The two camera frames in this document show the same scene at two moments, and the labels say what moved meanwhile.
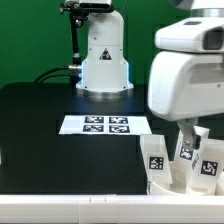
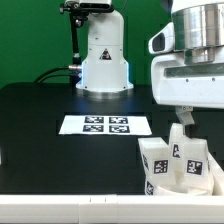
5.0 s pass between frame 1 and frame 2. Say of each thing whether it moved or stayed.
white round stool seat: moved
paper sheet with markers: stayed
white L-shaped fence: stayed
